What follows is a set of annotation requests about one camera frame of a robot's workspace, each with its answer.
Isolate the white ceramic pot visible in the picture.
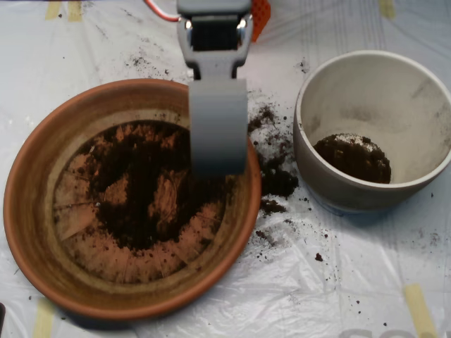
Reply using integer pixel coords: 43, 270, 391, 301
292, 49, 451, 215

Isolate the terracotta clay bowl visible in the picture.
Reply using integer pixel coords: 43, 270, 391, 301
3, 77, 262, 321

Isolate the spilled dark soil patch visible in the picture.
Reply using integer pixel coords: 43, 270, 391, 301
246, 101, 300, 215

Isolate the dark soil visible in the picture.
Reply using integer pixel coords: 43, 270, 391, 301
84, 121, 237, 251
312, 133, 392, 184

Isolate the clear plastic cover sheet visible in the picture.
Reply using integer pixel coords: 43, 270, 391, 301
0, 0, 451, 338

